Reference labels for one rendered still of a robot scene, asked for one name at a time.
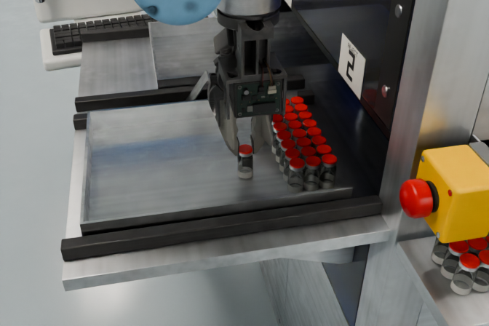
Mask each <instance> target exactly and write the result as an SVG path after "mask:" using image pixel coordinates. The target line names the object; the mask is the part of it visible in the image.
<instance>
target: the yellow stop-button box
mask: <svg viewBox="0 0 489 326"><path fill-rule="evenodd" d="M418 178H421V179H423V180H425V181H426V182H427V184H428V185H429V187H430V189H431V192H432V197H433V209H432V212H431V214H430V216H428V217H425V218H424V220H425V221H426V222H427V223H428V225H429V227H430V228H431V230H432V231H433V232H434V234H435V235H436V237H437V238H438V240H440V241H441V243H449V242H457V241H463V240H468V239H476V238H481V237H485V236H487V235H488V236H489V147H488V146H487V145H486V144H485V143H483V142H476V143H470V144H469V145H460V146H449V147H444V148H433V149H426V150H424V151H423V153H422V155H421V160H420V164H419V167H418V173H417V176H416V179H418Z"/></svg>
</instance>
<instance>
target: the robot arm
mask: <svg viewBox="0 0 489 326"><path fill-rule="evenodd" d="M134 1H135V2H136V4H137V5H138V6H139V7H140V8H141V9H143V10H144V11H145V12H146V13H147V14H148V15H149V16H151V17H152V18H153V19H155V20H157V21H159V22H161V23H165V24H168V25H189V24H192V23H196V22H198V21H200V20H202V19H204V18H205V17H206V16H208V15H209V14H210V13H212V12H213V11H214V10H215V8H216V7H217V20H218V23H219V24H220V25H222V26H223V27H225V28H224V29H223V30H222V31H221V32H220V33H219V34H218V35H216V36H215V37H214V39H213V41H214V47H215V54H217V55H219V56H218V57H217V58H216V59H214V60H213V62H214V64H215V66H216V68H215V73H209V76H210V83H209V85H208V88H207V98H208V101H209V104H210V108H211V110H212V112H213V114H214V116H215V119H216V121H217V123H218V127H219V130H220V132H221V134H222V136H223V139H224V141H225V143H226V145H227V146H228V148H229V150H230V151H231V152H232V153H233V154H234V155H235V156H238V155H239V140H238V137H237V136H236V135H237V133H238V127H237V125H236V119H237V118H245V117H251V116H253V120H252V121H251V123H252V126H253V132H252V134H251V135H250V139H251V145H252V148H253V154H256V153H257V152H258V151H259V150H260V148H261V147H262V145H263V144H264V142H265V141H266V142H267V143H268V144H269V145H270V146H271V145H272V144H273V134H272V131H271V125H272V122H273V114H280V113H283V114H285V108H286V93H287V74H286V72H285V70H284V68H283V67H282V64H281V63H280V61H279V59H278V57H277V56H276V54H275V52H270V49H271V39H274V26H275V25H276V24H277V23H278V22H279V8H280V6H281V0H134ZM282 88H283V99H282Z"/></svg>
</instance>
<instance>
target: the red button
mask: <svg viewBox="0 0 489 326"><path fill-rule="evenodd" d="M399 200H400V204H401V206H402V209H403V211H404V213H405V214H406V215H407V216H408V217H411V218H414V219H416V218H425V217H428V216H430V214H431V212H432V209H433V197H432V192H431V189H430V187H429V185H428V184H427V182H426V181H425V180H423V179H421V178H418V179H412V180H406V181H405V182H404V183H403V184H402V185H401V187H400V190H399Z"/></svg>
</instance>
